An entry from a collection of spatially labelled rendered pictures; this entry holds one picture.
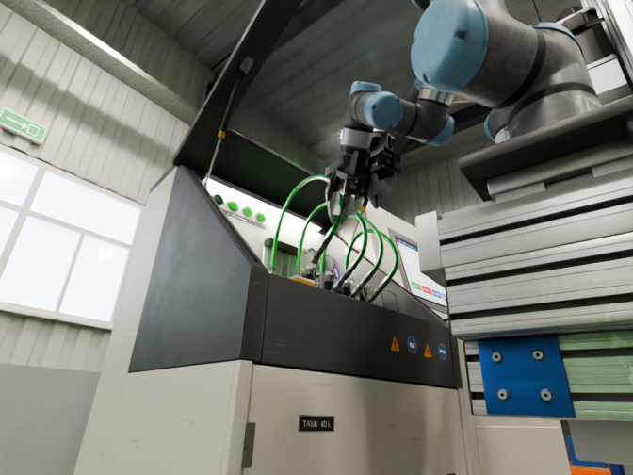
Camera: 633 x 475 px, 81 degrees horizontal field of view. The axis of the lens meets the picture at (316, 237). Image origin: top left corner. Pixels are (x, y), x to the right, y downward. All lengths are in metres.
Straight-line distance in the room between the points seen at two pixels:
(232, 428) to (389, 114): 0.65
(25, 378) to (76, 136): 2.77
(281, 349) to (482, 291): 0.35
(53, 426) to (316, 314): 4.29
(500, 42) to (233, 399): 0.63
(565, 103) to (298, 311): 0.53
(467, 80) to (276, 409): 0.58
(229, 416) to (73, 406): 4.31
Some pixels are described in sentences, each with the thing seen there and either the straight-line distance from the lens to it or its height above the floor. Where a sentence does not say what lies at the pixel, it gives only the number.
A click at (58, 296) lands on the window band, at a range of 4.92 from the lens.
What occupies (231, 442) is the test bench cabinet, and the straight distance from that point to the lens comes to 0.64.
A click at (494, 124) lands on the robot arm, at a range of 1.40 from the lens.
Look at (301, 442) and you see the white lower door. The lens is 0.72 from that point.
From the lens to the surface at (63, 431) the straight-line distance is 4.92.
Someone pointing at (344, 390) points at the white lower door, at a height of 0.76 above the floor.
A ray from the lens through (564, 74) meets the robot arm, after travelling 0.65.
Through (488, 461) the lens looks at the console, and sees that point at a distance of 1.24.
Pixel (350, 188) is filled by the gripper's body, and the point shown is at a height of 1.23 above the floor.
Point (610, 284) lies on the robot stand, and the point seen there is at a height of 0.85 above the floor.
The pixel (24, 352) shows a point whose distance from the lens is 4.78.
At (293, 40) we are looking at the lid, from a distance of 1.28.
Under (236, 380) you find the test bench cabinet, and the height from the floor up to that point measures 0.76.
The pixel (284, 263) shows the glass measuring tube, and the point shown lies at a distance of 1.39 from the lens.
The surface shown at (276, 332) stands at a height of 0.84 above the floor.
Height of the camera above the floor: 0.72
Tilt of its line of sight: 25 degrees up
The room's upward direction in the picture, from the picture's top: 3 degrees clockwise
